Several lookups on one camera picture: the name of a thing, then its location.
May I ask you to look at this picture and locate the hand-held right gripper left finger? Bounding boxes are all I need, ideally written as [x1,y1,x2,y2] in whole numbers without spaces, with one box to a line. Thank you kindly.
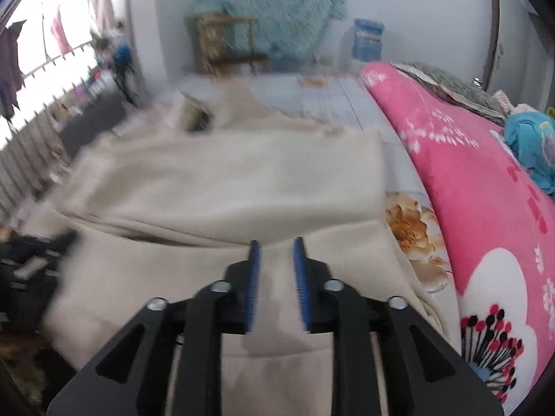
[47,239,262,416]

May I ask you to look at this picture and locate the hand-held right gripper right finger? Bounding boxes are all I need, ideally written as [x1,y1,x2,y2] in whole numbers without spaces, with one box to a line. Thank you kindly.
[292,236,506,416]

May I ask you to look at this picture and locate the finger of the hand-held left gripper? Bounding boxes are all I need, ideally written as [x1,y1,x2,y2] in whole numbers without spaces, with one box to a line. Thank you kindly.
[43,229,79,255]

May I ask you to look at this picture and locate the cream zip jacket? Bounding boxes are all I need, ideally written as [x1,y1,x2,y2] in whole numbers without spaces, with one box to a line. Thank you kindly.
[41,82,452,416]

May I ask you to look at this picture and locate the metal window grille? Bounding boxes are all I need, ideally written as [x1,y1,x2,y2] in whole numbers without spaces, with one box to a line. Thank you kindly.
[0,39,96,209]

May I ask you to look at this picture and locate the dark grey cabinet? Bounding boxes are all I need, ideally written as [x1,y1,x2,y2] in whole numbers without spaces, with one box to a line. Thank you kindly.
[58,91,131,148]

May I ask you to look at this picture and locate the purple hanging garment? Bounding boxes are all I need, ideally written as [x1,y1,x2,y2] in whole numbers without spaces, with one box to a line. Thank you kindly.
[0,19,27,118]

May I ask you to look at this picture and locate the pale floral bedsheet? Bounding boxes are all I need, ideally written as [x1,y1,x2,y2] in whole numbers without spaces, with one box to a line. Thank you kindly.
[169,73,462,356]

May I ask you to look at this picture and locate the blue bag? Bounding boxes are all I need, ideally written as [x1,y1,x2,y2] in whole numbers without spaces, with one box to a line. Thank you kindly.
[113,41,133,70]

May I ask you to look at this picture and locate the pink floral blanket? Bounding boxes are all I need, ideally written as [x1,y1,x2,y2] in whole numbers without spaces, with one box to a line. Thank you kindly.
[360,61,555,414]

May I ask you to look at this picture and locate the pink hanging cloth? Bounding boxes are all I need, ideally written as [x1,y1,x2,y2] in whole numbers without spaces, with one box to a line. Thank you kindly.
[50,6,74,55]

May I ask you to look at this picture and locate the beige hanging garment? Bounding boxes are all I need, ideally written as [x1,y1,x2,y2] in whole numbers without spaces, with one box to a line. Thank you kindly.
[89,0,118,37]

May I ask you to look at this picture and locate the wooden chair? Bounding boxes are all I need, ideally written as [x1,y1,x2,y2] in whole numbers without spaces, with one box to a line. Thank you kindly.
[186,13,270,76]

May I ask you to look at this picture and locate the blue white package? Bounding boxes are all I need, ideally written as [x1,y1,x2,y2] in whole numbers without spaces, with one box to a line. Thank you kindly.
[351,18,386,63]

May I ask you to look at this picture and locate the teal garment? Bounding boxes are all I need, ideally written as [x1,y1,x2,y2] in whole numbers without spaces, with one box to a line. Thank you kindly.
[503,110,555,196]

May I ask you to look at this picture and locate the teal patterned cloth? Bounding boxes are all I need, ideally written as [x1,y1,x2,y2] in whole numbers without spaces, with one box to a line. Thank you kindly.
[193,0,348,59]

